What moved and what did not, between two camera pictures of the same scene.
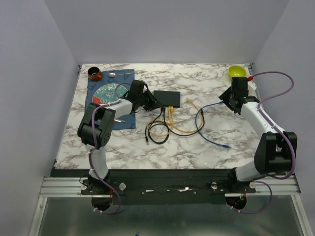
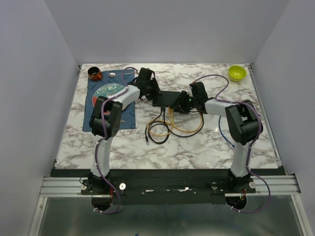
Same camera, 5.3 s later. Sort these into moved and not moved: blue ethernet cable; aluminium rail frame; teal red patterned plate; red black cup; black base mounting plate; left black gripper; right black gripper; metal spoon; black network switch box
Moved: left black gripper; blue ethernet cable; right black gripper
Not moved: black base mounting plate; red black cup; aluminium rail frame; metal spoon; teal red patterned plate; black network switch box
